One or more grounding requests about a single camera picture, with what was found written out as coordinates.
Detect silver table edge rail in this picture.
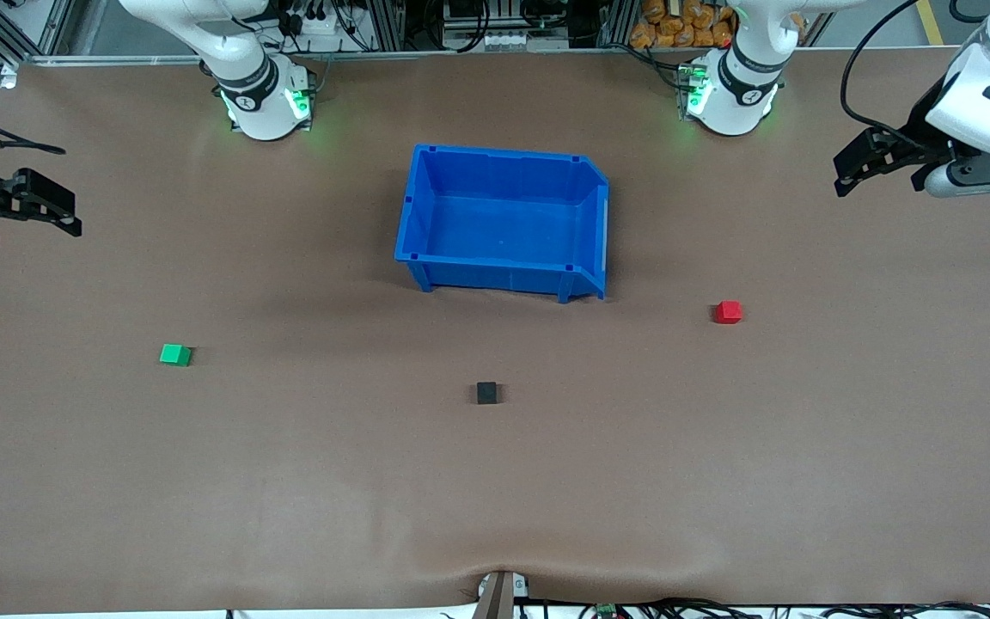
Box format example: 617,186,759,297
0,43,977,68

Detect aluminium frame post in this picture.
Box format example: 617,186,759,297
366,0,406,52
596,0,633,48

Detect brown table cover mat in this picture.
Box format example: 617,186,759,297
0,47,990,616

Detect orange packaged snacks pile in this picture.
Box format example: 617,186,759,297
630,0,736,49

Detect aluminium frame struts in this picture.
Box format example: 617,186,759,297
0,0,109,63

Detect white power strip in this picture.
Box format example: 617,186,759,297
276,7,343,40

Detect blue plastic storage bin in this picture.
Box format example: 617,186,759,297
394,144,612,304

